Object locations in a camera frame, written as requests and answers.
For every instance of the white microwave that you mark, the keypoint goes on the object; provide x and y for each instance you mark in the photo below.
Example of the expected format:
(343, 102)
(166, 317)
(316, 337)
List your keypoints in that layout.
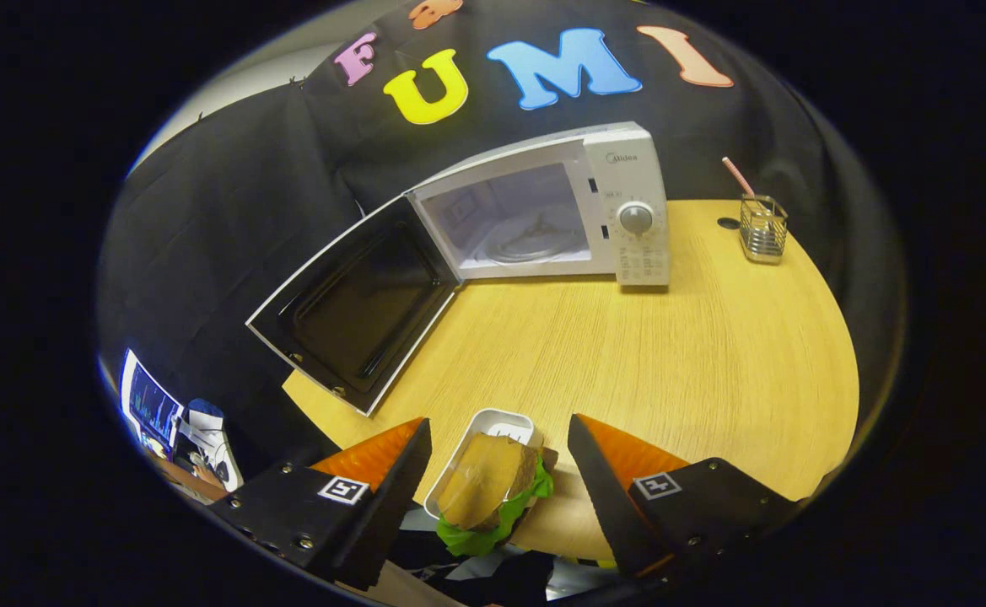
(636, 169)

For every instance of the sandwich with lettuce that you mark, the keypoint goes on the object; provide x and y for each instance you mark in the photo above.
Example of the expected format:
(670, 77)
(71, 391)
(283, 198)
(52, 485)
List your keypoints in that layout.
(488, 480)

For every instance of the pink striped straw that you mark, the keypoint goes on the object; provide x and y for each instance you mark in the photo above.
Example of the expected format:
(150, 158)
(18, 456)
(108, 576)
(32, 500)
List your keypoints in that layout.
(737, 175)

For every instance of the white paper pile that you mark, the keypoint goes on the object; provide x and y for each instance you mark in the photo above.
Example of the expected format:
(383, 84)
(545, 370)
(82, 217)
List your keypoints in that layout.
(214, 443)

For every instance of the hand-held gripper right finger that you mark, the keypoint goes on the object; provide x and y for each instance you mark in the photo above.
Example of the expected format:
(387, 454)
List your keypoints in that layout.
(611, 506)

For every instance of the dark cloth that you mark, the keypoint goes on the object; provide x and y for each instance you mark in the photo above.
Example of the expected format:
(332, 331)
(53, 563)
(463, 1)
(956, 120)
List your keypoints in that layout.
(509, 582)

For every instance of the computer monitor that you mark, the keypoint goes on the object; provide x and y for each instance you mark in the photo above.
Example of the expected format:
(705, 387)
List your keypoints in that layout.
(151, 409)

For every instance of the white plastic tray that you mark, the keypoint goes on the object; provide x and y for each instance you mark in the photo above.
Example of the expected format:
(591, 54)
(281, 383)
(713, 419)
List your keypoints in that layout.
(492, 421)

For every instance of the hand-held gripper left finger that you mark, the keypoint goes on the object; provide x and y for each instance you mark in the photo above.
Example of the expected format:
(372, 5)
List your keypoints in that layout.
(387, 514)

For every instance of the glass turntable plate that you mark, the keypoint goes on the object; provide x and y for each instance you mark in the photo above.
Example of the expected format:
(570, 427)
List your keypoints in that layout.
(535, 244)

